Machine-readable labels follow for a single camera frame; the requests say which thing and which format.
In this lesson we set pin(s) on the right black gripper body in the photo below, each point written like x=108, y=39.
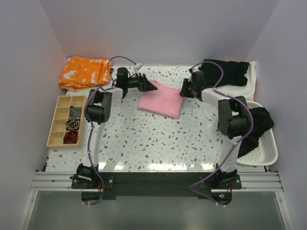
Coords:
x=194, y=86

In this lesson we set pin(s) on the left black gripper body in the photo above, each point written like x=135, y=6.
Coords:
x=135, y=83

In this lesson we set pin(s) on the pink t-shirt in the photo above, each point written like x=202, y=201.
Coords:
x=164, y=101

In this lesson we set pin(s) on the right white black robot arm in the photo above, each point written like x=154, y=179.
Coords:
x=235, y=122

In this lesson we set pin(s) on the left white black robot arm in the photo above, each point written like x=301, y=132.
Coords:
x=97, y=112

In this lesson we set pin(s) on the black folded t-shirt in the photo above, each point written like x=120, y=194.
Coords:
x=234, y=72

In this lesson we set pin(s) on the orange white folded t-shirt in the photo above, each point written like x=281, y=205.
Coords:
x=81, y=73

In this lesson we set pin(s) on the grey item in tray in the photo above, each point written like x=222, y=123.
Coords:
x=75, y=112

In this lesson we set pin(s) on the black white patterned item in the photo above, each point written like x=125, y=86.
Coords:
x=72, y=124

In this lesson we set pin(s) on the wooden compartment tray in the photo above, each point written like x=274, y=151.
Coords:
x=59, y=138

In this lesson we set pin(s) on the black t-shirt in basket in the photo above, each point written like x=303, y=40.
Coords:
x=262, y=123

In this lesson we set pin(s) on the white plastic laundry basket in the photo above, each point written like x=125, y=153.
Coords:
x=266, y=153

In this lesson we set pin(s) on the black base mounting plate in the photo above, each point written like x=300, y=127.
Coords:
x=138, y=184

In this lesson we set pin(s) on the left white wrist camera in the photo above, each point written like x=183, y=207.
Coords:
x=137, y=67

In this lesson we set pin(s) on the aluminium rail frame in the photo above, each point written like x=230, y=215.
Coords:
x=258, y=179

